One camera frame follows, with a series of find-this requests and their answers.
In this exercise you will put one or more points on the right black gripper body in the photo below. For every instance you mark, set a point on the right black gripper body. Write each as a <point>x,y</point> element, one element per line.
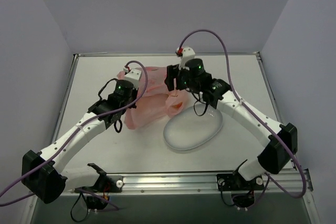
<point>170,77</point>

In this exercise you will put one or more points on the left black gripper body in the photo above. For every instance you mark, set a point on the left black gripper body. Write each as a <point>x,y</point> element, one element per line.
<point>134,98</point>

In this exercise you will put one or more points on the pink plastic bag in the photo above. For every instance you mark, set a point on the pink plastic bag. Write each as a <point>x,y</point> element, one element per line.
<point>156,102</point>

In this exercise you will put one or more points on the orange fake peach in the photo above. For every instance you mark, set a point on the orange fake peach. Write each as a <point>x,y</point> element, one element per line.
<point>178,106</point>

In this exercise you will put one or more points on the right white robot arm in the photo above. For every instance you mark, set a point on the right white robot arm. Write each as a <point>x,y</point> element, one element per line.
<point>276,139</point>

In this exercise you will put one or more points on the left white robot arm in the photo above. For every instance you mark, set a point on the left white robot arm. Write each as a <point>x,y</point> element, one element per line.
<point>44,172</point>

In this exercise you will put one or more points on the white oval plate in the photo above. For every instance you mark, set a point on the white oval plate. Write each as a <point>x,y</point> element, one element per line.
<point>192,127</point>

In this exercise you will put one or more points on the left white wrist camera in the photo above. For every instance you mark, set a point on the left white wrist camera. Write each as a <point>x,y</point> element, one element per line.
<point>134,76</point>

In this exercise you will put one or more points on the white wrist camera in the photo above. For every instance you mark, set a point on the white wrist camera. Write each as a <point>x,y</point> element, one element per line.
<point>134,76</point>
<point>185,54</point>

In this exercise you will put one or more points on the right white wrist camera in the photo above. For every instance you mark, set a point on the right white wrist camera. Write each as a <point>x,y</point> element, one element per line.
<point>185,54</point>

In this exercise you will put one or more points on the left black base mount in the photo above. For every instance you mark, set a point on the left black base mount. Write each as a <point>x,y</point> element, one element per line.
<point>108,184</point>

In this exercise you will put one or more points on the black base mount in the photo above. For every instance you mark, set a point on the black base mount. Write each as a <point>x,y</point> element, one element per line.
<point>235,182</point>
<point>108,184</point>

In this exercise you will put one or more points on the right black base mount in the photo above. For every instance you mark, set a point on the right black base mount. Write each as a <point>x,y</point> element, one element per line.
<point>235,182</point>

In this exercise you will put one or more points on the aluminium front rail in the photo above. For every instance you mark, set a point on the aluminium front rail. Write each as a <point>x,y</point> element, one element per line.
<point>176,183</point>

